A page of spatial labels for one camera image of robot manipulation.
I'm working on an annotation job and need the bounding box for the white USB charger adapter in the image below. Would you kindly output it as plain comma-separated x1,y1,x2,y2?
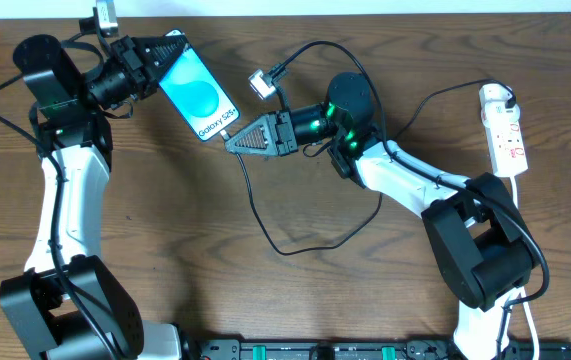
481,101,521,128

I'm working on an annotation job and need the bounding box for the white power strip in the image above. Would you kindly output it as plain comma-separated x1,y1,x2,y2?
479,83,528,178

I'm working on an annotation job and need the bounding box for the white power strip cord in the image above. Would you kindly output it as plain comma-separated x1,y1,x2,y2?
507,174,542,360

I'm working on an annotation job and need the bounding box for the blue Galaxy smartphone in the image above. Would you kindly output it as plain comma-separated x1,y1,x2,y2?
159,43,240,142

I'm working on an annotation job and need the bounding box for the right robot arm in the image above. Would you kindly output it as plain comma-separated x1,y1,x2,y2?
225,72,549,359

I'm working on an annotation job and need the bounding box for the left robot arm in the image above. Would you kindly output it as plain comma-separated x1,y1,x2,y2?
0,33,190,359

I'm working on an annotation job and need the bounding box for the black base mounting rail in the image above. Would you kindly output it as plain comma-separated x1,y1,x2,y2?
184,338,571,360

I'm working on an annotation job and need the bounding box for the black USB charging cable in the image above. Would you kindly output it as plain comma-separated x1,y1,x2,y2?
219,78,518,257

